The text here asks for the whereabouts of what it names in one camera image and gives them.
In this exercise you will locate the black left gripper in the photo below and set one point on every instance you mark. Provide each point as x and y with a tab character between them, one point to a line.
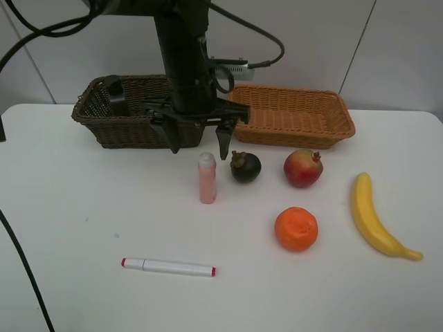
197	102

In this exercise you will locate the pink bottle white cap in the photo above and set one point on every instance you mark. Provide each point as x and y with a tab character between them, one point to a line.
207	178

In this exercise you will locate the dark purple mangosteen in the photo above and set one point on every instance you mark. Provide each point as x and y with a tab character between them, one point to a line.
245	167

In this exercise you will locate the dark green bottle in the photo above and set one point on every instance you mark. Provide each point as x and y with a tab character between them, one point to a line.
117	99

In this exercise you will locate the red pomegranate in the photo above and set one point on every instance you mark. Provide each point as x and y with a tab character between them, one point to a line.
303	167

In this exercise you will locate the orange tangerine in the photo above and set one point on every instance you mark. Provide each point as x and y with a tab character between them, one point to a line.
296	229

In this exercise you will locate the white marker pink caps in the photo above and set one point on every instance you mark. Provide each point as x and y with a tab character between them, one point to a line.
156	266

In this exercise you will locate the yellow banana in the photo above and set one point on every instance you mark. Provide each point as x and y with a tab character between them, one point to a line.
369	225

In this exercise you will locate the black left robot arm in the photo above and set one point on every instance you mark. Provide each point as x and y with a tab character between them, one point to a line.
194	79

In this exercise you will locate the orange wicker basket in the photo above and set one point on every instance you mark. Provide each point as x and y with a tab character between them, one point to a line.
313	119

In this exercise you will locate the dark brown wicker basket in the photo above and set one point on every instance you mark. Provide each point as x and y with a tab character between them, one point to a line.
93	110

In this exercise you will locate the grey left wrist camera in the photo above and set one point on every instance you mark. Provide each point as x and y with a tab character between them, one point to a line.
238	68

